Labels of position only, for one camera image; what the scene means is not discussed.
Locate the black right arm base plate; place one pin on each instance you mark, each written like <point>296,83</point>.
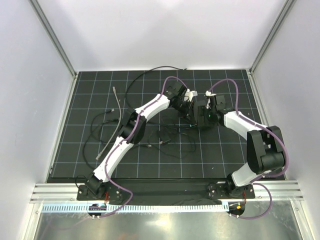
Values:
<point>223,190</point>

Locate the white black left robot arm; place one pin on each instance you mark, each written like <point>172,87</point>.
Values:
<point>132,129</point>

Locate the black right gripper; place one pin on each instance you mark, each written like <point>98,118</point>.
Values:
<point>213,123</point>

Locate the aluminium frame rail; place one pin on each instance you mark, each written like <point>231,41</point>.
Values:
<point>185,192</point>

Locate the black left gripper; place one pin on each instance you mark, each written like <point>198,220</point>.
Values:
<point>188,109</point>

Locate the white slotted cable duct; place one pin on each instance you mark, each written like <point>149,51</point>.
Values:
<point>98,208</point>

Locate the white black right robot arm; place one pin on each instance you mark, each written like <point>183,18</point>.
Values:
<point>266,154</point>

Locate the black network switch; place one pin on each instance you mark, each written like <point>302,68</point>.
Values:
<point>203,114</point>

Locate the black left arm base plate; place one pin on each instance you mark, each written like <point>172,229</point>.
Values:
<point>98,192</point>

